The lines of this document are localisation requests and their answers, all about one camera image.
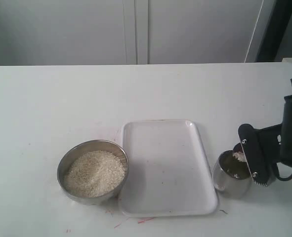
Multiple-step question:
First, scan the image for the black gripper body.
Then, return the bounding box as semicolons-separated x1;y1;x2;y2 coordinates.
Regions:
238;123;283;187

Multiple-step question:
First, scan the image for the brown wooden spoon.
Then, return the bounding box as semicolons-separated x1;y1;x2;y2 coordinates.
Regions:
233;143;246;162

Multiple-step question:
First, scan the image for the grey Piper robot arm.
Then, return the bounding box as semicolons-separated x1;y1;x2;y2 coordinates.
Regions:
238;79;292;187

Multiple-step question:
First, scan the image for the small metal cup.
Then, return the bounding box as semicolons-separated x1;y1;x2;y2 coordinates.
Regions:
212;150;252;199

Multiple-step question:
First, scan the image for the white rice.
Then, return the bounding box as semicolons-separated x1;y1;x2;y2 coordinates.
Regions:
63;151;125;198

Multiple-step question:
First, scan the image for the steel bowl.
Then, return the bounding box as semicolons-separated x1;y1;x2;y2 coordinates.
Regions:
57;140;129;205

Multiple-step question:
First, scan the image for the white rectangular plastic tray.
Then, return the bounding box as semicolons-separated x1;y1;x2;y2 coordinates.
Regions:
119;119;218;218

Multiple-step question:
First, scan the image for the white cabinet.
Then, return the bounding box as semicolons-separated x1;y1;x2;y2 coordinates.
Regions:
0;0;276;66

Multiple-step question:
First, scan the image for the dark vertical post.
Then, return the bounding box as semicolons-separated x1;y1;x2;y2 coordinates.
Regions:
256;0;292;62

